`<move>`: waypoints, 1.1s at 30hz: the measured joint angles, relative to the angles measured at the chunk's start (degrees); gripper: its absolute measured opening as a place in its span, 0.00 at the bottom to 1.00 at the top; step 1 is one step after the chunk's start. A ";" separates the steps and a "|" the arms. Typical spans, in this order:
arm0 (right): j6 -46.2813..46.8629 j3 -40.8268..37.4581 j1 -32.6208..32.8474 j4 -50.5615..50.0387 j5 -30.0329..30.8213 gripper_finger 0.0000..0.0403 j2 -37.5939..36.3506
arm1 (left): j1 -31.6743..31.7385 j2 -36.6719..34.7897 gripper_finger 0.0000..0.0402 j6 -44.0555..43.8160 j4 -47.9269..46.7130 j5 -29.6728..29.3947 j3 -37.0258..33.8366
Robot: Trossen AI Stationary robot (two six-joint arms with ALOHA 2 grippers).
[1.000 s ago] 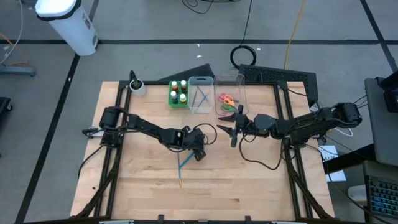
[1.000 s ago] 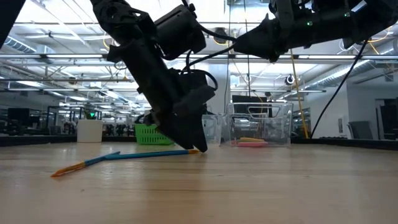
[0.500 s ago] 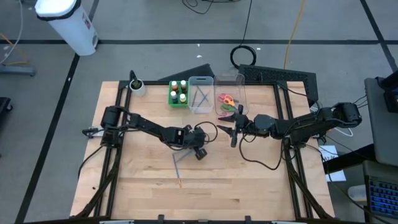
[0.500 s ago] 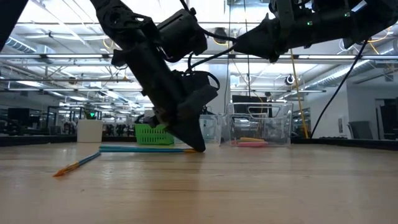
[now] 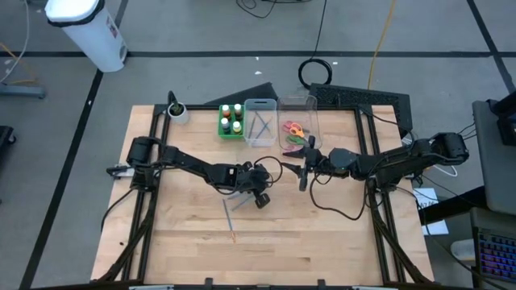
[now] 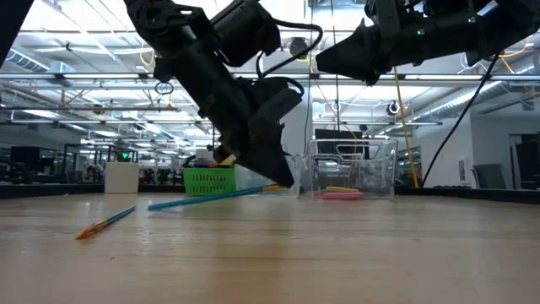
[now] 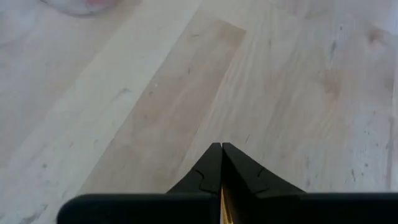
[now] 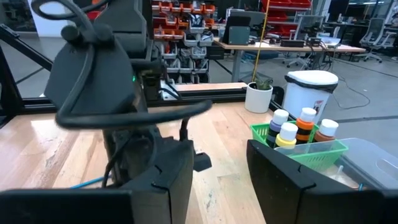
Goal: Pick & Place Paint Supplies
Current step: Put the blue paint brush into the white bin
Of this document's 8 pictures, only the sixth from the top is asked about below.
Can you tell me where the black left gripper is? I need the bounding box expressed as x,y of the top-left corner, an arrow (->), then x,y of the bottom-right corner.
159,41 -> 304,189

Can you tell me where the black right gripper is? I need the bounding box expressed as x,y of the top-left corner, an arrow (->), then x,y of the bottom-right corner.
316,8 -> 499,85

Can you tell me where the purple paint bottle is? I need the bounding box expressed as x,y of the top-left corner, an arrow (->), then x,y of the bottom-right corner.
193,148 -> 215,169

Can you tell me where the blue handled paintbrush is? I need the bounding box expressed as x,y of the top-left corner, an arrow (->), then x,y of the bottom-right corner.
74,204 -> 138,242
147,184 -> 283,213

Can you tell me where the small clear plastic bin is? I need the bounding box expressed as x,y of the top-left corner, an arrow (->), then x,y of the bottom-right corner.
234,154 -> 303,198

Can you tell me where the green plastic basket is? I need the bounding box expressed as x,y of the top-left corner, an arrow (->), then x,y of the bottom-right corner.
182,166 -> 237,198

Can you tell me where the white building column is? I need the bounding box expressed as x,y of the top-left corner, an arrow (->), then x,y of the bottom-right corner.
281,87 -> 314,156

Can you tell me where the black monitor screen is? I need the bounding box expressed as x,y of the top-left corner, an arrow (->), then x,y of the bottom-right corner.
10,145 -> 42,171
314,128 -> 365,156

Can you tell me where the large clear plastic bin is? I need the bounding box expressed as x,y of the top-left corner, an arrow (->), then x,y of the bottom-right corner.
301,138 -> 398,200

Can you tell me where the white cylindrical cup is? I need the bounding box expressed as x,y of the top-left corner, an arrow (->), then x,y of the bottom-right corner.
104,161 -> 141,195

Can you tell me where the grey chair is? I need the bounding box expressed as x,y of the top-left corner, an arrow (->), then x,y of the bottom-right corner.
471,163 -> 508,190

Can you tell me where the black hanging cable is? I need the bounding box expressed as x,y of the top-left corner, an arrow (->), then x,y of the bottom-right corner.
329,0 -> 341,133

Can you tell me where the yellow cable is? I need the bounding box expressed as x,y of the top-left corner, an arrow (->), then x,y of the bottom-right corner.
392,67 -> 421,189

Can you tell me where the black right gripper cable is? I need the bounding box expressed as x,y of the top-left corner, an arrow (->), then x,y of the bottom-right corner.
421,52 -> 503,189

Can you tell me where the black aluminium table frame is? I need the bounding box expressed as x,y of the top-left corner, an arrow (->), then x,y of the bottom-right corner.
0,182 -> 540,205

